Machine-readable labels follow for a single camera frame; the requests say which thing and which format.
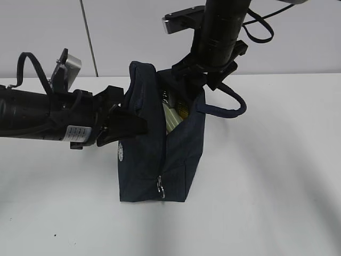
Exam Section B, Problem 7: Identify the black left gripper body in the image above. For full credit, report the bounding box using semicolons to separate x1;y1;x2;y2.
47;85;124;149

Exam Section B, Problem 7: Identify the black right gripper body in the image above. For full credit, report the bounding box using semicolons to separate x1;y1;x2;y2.
172;40;248;90

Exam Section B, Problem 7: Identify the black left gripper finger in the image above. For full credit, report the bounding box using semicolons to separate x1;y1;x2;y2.
95;130;138;147
108;106;148;136

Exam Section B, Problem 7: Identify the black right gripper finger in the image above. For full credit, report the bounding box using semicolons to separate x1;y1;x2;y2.
170;74;205;112

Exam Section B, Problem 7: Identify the green lid glass food container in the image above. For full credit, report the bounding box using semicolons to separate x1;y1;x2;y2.
163;103;184;133

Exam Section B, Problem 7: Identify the dark blue fabric lunch bag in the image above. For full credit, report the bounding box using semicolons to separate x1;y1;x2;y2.
115;60;247;202

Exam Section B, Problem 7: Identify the metal zipper pull ring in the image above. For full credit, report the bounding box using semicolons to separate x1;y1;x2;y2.
156;175;166;199

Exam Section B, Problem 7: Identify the yellow pear shaped gourd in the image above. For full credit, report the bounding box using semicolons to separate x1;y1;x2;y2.
177;101;189;119

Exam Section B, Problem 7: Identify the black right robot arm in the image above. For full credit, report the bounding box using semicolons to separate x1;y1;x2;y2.
163;1;250;118

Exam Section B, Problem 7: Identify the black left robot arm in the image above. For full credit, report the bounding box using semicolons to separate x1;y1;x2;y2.
1;86;148;150

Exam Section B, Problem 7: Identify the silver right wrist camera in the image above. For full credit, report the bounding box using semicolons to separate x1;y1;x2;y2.
162;5;205;34

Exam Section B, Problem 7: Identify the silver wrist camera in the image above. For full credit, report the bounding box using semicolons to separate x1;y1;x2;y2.
162;5;205;34
50;48;82;93

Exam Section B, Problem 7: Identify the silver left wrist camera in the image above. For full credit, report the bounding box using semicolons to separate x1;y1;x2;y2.
50;48;82;93

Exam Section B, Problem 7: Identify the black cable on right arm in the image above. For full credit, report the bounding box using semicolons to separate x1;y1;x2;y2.
242;7;275;45

